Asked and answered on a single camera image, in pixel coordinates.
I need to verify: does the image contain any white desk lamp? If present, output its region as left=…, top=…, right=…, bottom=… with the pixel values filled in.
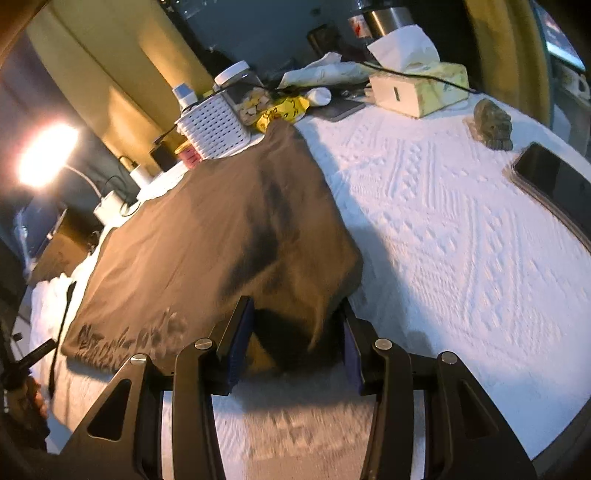
left=17, top=122, right=126, bottom=226

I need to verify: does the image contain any yellow snack bag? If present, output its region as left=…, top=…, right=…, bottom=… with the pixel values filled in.
left=255, top=96, right=311, bottom=133

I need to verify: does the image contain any small brown stone figurine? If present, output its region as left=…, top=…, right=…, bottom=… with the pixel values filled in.
left=468, top=98, right=513, bottom=151

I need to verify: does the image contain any black power adapter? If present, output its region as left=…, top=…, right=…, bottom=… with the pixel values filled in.
left=150, top=143, right=178, bottom=172

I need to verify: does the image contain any white textured bed cover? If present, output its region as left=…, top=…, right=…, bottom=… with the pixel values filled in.
left=28, top=94, right=591, bottom=480

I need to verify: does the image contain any white usb charger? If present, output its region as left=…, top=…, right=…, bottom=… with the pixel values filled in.
left=129, top=162, right=153, bottom=189

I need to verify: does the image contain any yellow tissue box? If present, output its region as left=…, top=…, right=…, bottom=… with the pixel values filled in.
left=369, top=25, right=472, bottom=119

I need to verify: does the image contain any brown cardboard box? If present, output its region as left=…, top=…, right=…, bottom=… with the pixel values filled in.
left=27, top=209, right=104, bottom=287

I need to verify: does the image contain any black strap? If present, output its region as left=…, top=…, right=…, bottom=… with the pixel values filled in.
left=47, top=280, right=78, bottom=399

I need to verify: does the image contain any steel thermos cup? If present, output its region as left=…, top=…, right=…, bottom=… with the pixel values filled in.
left=363, top=6, right=415, bottom=39

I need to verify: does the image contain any red candle tin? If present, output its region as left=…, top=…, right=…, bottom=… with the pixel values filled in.
left=174, top=140, right=202, bottom=169

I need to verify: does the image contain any plastic water bottle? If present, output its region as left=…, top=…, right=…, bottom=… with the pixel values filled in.
left=349, top=12, right=373, bottom=40

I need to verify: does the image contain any dark tablet in sleeve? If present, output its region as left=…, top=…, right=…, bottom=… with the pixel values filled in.
left=13, top=203, right=66, bottom=265

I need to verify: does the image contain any white plastic bag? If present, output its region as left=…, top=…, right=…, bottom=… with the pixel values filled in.
left=277, top=52, right=372, bottom=89

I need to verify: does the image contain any black smartphone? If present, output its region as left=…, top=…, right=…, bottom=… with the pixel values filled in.
left=508, top=142, right=591, bottom=251

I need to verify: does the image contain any dark brown printed t-shirt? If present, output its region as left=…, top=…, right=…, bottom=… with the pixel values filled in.
left=61, top=120, right=363, bottom=373

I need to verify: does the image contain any white perforated plastic basket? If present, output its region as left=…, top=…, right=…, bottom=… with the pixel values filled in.
left=175, top=93, right=250, bottom=160

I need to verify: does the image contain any clear jar with white lid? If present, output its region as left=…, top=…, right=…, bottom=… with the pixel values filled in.
left=214, top=60, right=273, bottom=127

